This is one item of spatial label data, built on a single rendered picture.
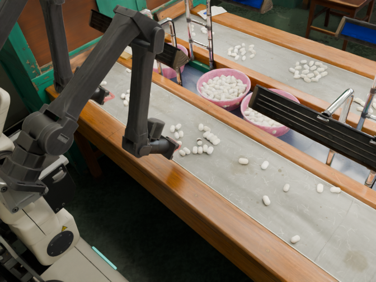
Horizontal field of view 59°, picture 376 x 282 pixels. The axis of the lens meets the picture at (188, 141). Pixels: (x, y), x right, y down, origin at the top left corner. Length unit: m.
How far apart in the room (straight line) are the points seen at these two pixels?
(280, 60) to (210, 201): 0.98
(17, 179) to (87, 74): 0.29
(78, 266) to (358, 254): 1.21
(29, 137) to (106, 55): 0.27
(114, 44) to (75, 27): 1.08
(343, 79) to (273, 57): 0.38
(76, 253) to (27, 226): 0.66
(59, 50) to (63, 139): 0.54
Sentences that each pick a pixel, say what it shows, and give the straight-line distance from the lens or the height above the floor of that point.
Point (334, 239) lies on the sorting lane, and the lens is 1.22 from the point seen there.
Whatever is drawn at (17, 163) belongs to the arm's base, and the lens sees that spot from 0.87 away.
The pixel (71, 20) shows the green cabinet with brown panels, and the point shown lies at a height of 1.02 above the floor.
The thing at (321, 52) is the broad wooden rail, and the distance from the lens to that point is 1.95.
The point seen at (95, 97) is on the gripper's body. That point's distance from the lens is 1.49.
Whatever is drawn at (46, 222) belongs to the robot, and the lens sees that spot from 1.21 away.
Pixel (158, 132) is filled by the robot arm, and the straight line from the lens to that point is 1.15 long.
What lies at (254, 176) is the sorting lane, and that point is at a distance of 1.31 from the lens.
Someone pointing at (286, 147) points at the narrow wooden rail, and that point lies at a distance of 1.39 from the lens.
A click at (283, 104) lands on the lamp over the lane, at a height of 1.10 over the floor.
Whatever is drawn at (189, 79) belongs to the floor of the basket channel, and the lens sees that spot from 1.89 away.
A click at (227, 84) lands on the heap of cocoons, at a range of 1.72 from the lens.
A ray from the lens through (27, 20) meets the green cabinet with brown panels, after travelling 1.84.
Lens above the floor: 1.78
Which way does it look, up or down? 46 degrees down
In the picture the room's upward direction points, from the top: 8 degrees counter-clockwise
